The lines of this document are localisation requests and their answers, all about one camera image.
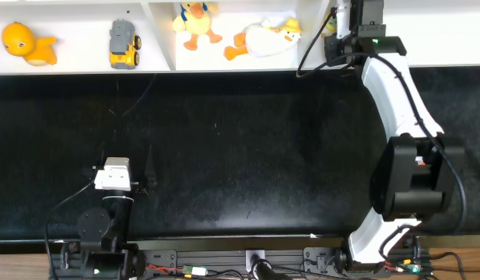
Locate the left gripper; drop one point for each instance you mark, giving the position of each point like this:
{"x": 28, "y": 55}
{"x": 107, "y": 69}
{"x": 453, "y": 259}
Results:
{"x": 138, "y": 187}

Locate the grey and yellow toy truck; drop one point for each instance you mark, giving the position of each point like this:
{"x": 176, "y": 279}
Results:
{"x": 123, "y": 44}

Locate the yellow rubber duck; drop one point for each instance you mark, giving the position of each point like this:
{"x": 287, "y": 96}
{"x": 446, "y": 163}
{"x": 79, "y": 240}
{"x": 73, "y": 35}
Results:
{"x": 22, "y": 40}

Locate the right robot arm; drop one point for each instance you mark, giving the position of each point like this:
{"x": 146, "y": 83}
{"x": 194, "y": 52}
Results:
{"x": 395, "y": 175}

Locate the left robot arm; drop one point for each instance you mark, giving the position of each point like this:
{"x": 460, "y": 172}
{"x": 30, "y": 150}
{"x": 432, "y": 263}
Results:
{"x": 107, "y": 225}

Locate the white shelf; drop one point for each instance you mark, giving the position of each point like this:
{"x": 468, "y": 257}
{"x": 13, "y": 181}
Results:
{"x": 68, "y": 54}

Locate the white plush duck yellow hat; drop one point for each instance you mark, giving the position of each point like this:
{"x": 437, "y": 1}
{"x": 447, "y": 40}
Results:
{"x": 265, "y": 40}

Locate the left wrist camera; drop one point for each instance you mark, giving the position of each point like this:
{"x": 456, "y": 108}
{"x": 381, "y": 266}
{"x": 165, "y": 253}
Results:
{"x": 114, "y": 175}

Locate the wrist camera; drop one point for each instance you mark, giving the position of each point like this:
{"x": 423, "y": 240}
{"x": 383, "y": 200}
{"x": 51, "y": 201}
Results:
{"x": 114, "y": 175}
{"x": 343, "y": 19}

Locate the mounting rail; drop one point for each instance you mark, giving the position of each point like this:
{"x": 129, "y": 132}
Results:
{"x": 224, "y": 260}

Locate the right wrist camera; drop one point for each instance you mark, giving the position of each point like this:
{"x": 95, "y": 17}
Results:
{"x": 343, "y": 19}

